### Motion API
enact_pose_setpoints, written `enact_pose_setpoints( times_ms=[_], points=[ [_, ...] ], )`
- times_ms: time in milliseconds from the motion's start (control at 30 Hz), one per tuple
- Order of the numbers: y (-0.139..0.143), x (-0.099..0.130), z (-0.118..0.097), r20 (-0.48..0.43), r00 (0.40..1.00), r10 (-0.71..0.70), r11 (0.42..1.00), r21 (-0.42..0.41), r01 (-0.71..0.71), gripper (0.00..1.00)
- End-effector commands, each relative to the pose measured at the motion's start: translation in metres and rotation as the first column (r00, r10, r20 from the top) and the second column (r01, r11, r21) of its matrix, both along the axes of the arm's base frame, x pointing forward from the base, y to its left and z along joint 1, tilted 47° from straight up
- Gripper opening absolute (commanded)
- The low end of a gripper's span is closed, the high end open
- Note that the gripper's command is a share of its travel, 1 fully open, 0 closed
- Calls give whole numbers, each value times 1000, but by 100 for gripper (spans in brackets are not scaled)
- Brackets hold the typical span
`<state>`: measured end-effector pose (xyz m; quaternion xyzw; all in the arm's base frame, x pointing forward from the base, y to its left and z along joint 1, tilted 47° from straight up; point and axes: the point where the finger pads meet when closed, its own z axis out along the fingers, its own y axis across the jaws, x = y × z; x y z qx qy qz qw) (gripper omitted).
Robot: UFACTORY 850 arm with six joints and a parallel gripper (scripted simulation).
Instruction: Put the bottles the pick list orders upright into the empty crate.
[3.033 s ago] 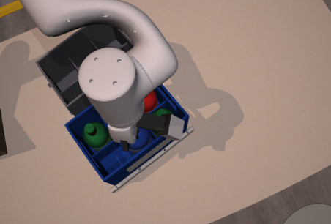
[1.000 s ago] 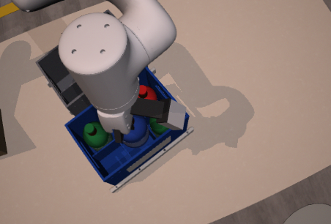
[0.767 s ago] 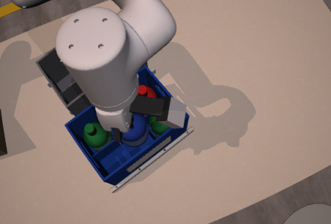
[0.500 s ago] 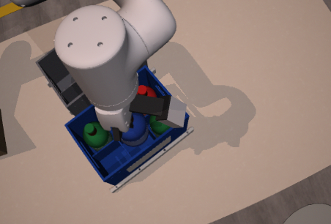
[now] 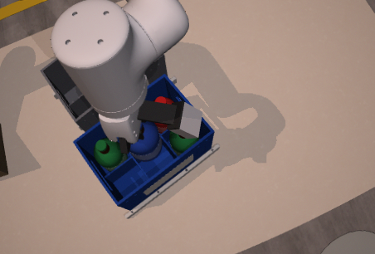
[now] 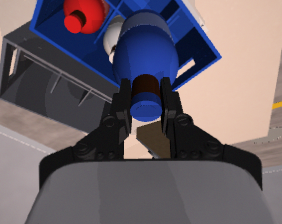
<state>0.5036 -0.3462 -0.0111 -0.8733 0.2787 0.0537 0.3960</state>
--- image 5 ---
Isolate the green bottle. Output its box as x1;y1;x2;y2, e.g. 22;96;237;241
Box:
94;138;128;172
169;131;199;156

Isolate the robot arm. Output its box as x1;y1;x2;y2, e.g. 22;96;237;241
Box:
51;0;202;139

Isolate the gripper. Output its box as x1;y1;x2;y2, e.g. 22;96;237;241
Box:
99;108;146;154

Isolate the blue plastic bottle crate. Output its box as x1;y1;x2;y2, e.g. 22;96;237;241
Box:
85;74;215;210

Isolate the red bottle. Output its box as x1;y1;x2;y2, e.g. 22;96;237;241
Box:
154;96;174;134

